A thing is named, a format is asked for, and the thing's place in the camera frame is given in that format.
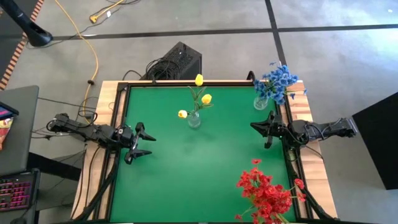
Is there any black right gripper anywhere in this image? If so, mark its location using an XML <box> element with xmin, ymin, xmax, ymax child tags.
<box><xmin>250</xmin><ymin>111</ymin><xmax>296</xmax><ymax>149</ymax></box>

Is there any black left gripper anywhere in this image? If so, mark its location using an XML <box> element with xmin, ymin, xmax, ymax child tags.
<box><xmin>113</xmin><ymin>123</ymin><xmax>157</xmax><ymax>165</ymax></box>

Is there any blue artificial flower bunch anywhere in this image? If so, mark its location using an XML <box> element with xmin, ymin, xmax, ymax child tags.
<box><xmin>253</xmin><ymin>74</ymin><xmax>296</xmax><ymax>106</ymax></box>
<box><xmin>262</xmin><ymin>61</ymin><xmax>308</xmax><ymax>96</ymax></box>

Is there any red artificial flower bunch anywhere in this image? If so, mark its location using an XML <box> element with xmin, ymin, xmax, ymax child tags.
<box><xmin>236</xmin><ymin>158</ymin><xmax>274</xmax><ymax>200</ymax></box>
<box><xmin>234</xmin><ymin>198</ymin><xmax>292</xmax><ymax>224</ymax></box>
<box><xmin>273</xmin><ymin>177</ymin><xmax>307</xmax><ymax>203</ymax></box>

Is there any clear bulbous glass vase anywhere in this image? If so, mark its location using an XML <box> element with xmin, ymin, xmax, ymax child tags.
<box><xmin>253</xmin><ymin>95</ymin><xmax>269</xmax><ymax>111</ymax></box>

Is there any clear ribbed glass vase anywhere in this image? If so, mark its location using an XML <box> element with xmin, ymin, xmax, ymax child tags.
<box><xmin>187</xmin><ymin>110</ymin><xmax>201</xmax><ymax>129</ymax></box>

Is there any green table mat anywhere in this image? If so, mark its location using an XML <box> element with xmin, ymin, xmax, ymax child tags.
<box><xmin>109</xmin><ymin>86</ymin><xmax>297</xmax><ymax>223</ymax></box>

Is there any black desk foot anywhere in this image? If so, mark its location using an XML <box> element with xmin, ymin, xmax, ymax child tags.
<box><xmin>27</xmin><ymin>151</ymin><xmax>82</xmax><ymax>182</ymax></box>

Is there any black computer tower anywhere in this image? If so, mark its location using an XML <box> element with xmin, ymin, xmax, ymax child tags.
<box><xmin>141</xmin><ymin>41</ymin><xmax>203</xmax><ymax>81</ymax></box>

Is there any black cabinet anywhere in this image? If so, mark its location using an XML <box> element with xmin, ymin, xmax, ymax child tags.
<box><xmin>352</xmin><ymin>91</ymin><xmax>398</xmax><ymax>190</ymax></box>

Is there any grey desk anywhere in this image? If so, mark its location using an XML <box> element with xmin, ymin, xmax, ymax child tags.
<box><xmin>0</xmin><ymin>85</ymin><xmax>40</xmax><ymax>177</ymax></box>

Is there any black backlit keyboard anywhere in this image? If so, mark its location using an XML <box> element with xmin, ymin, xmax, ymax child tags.
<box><xmin>0</xmin><ymin>169</ymin><xmax>40</xmax><ymax>213</ymax></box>

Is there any yellow power plug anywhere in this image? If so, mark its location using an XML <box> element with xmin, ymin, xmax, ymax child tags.
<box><xmin>89</xmin><ymin>0</ymin><xmax>126</xmax><ymax>24</ymax></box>

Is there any yellow red snack bag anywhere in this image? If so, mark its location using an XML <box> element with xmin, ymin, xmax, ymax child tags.
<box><xmin>0</xmin><ymin>117</ymin><xmax>15</xmax><ymax>151</ymax></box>

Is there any colourful tablet screen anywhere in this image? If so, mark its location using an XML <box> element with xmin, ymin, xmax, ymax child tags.
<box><xmin>0</xmin><ymin>101</ymin><xmax>19</xmax><ymax>121</ymax></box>

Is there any black computer mouse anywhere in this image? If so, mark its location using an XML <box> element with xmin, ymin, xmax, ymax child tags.
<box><xmin>9</xmin><ymin>214</ymin><xmax>29</xmax><ymax>224</ymax></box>

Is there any black stand base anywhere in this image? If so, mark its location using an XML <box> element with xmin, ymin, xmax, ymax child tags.
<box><xmin>0</xmin><ymin>0</ymin><xmax>53</xmax><ymax>47</ymax></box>

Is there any black frame strut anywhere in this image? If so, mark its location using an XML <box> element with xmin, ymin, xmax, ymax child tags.
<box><xmin>287</xmin><ymin>149</ymin><xmax>336</xmax><ymax>222</ymax></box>
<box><xmin>70</xmin><ymin>146</ymin><xmax>121</xmax><ymax>222</ymax></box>

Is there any black table frame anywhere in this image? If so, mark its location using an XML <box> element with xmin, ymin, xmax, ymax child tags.
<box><xmin>105</xmin><ymin>80</ymin><xmax>302</xmax><ymax>223</ymax></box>

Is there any black coiled cable bundle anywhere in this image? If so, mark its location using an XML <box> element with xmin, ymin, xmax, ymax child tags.
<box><xmin>144</xmin><ymin>57</ymin><xmax>177</xmax><ymax>82</ymax></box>

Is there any yellow extension cable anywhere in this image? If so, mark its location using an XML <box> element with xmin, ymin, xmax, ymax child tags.
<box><xmin>53</xmin><ymin>0</ymin><xmax>100</xmax><ymax>100</ymax></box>

